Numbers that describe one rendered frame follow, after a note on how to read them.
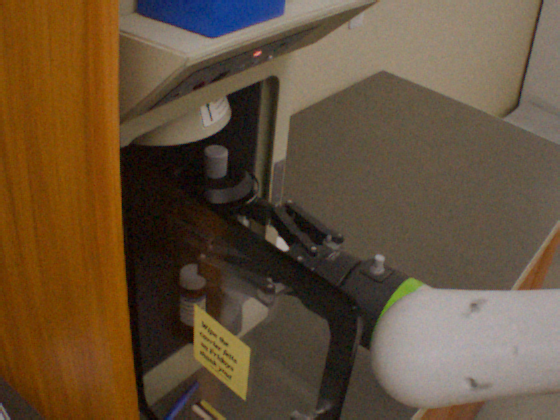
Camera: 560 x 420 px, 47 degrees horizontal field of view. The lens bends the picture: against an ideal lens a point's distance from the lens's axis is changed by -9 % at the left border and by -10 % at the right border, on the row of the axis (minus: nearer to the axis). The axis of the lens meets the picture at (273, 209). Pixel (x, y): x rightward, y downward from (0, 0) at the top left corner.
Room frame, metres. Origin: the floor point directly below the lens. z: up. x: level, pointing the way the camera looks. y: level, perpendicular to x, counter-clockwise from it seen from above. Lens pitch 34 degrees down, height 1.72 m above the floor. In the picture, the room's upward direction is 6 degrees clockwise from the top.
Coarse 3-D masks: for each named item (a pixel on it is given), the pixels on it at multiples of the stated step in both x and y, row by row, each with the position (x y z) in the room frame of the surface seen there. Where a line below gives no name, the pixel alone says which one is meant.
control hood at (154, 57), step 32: (288, 0) 0.68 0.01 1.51; (320, 0) 0.69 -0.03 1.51; (352, 0) 0.72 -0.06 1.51; (128, 32) 0.56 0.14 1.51; (160, 32) 0.56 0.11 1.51; (192, 32) 0.56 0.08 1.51; (256, 32) 0.58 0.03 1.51; (288, 32) 0.64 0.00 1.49; (320, 32) 0.76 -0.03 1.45; (128, 64) 0.55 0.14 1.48; (160, 64) 0.53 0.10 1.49; (192, 64) 0.52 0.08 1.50; (128, 96) 0.55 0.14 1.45; (160, 96) 0.56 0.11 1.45
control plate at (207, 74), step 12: (288, 36) 0.66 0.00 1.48; (300, 36) 0.70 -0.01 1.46; (264, 48) 0.64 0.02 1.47; (276, 48) 0.68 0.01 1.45; (228, 60) 0.59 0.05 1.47; (240, 60) 0.63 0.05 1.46; (252, 60) 0.67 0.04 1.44; (264, 60) 0.72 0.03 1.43; (204, 72) 0.58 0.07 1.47; (216, 72) 0.61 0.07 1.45; (240, 72) 0.70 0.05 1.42; (180, 84) 0.56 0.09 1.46; (192, 84) 0.60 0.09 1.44; (168, 96) 0.58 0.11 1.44; (180, 96) 0.62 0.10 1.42
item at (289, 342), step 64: (128, 192) 0.56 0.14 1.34; (192, 192) 0.50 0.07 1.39; (128, 256) 0.56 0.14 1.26; (192, 256) 0.49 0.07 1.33; (256, 256) 0.44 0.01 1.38; (192, 320) 0.49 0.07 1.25; (256, 320) 0.43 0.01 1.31; (320, 320) 0.39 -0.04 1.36; (192, 384) 0.49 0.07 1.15; (256, 384) 0.43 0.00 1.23; (320, 384) 0.38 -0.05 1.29
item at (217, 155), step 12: (204, 156) 0.71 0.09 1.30; (216, 156) 0.70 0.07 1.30; (192, 168) 0.72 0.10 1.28; (204, 168) 0.71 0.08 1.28; (216, 168) 0.70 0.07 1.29; (228, 168) 0.73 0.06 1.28; (240, 168) 0.73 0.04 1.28; (180, 180) 0.70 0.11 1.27; (192, 180) 0.69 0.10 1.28; (204, 180) 0.69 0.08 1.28; (216, 180) 0.70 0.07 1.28; (228, 180) 0.70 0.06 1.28; (240, 180) 0.70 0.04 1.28; (204, 192) 0.68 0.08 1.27; (216, 192) 0.68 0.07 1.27; (228, 192) 0.68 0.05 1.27; (240, 192) 0.69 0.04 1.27
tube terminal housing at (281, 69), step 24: (120, 0) 0.60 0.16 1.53; (264, 72) 0.79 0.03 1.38; (288, 72) 0.83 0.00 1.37; (192, 96) 0.68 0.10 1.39; (216, 96) 0.72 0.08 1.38; (264, 96) 0.83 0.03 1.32; (288, 96) 0.83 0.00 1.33; (144, 120) 0.63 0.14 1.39; (168, 120) 0.65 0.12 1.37; (264, 120) 0.84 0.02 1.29; (288, 120) 0.84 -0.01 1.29; (120, 144) 0.60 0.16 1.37; (264, 144) 0.84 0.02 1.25; (264, 168) 0.85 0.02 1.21; (264, 192) 0.85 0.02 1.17
